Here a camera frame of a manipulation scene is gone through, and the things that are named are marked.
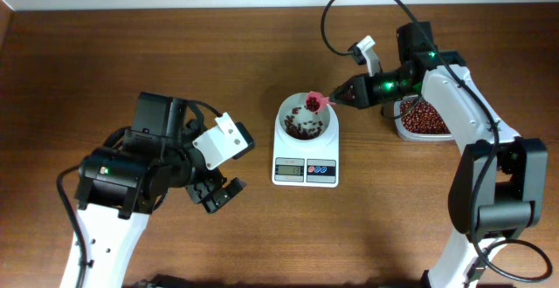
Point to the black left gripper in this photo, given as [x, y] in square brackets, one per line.
[214, 181]

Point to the white plastic bowl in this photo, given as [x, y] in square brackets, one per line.
[327, 115]

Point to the pink measuring scoop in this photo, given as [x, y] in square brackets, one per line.
[315, 102]

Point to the red beans in bowl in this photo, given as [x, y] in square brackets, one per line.
[303, 125]

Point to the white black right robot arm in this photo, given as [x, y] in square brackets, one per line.
[497, 190]

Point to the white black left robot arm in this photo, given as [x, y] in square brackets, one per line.
[122, 182]

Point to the red adzuki beans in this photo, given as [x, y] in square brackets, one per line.
[422, 118]

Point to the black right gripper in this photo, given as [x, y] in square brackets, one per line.
[364, 92]

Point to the white digital kitchen scale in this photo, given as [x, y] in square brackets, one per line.
[317, 167]

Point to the clear plastic bean container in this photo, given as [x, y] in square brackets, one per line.
[408, 136]

